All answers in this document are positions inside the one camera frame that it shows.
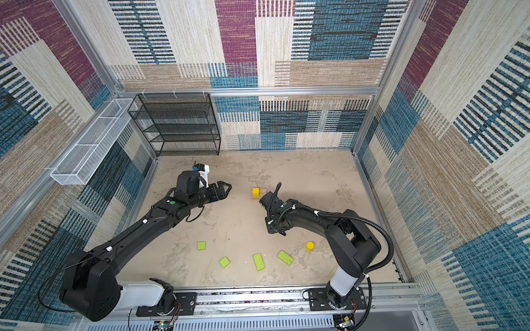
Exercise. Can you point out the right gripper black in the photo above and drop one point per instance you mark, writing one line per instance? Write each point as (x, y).
(271, 229)

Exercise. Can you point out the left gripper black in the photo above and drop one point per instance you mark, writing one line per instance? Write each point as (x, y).
(222, 194)

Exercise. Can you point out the natural wood block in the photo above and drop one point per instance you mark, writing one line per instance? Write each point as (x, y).
(262, 194)

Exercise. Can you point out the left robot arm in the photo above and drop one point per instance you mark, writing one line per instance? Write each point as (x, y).
(89, 283)

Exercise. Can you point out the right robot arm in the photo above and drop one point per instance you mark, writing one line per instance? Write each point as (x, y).
(359, 245)

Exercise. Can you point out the long green block right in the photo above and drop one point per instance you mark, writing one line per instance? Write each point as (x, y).
(285, 258)

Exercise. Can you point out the long green block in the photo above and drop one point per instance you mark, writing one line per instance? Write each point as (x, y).
(259, 262)
(285, 258)

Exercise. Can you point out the yellow cylinder block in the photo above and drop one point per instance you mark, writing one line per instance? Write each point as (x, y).
(310, 246)

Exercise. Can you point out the long green block middle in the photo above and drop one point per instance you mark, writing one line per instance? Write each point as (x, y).
(259, 262)

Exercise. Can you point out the small green block tilted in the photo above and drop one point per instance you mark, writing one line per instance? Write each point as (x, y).
(224, 262)

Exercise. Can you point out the black mesh wire shelf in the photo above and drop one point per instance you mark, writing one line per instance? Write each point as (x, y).
(177, 124)

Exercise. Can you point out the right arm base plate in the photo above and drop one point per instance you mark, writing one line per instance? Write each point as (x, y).
(321, 299)

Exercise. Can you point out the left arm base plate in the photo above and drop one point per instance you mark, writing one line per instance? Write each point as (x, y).
(180, 304)

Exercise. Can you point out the white mesh wall basket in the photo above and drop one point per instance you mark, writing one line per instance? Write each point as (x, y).
(81, 162)

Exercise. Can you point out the aluminium front rail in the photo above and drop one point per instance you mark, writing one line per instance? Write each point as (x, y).
(297, 307)

